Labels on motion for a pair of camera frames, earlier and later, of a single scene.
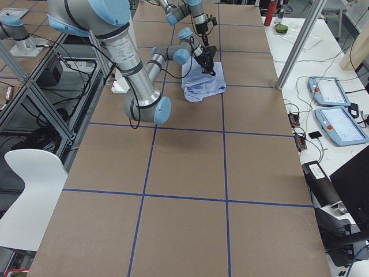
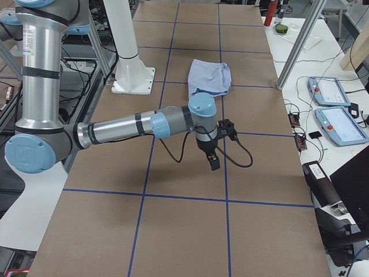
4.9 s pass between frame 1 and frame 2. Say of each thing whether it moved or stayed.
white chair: stayed
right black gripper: moved
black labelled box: stayed
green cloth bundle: stayed
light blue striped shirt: moved
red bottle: stayed
